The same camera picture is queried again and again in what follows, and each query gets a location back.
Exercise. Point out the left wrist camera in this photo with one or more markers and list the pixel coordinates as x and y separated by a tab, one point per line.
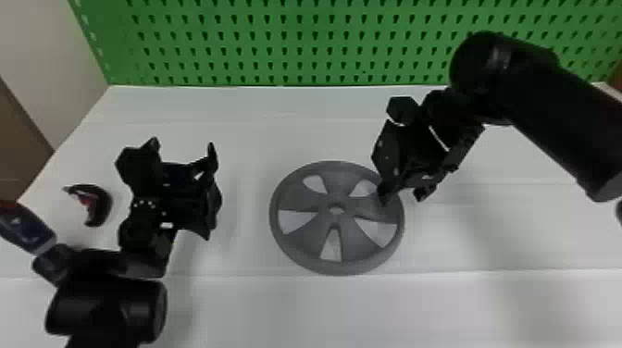
138	165

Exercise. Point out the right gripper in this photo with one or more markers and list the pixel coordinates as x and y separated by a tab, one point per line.
403	150

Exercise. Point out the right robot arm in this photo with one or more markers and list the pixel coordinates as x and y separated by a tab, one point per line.
544	102

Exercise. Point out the grey wheel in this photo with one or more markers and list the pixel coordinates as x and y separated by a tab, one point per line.
311	243

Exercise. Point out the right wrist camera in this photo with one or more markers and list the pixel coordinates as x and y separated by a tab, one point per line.
403	110

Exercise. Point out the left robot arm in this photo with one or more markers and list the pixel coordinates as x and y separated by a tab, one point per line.
107	306

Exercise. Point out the black curved piece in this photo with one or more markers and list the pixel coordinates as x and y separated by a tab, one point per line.
97	209

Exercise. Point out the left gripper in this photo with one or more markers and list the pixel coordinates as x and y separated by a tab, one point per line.
190	200

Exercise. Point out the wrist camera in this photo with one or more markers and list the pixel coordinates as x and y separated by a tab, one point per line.
138	165
403	110

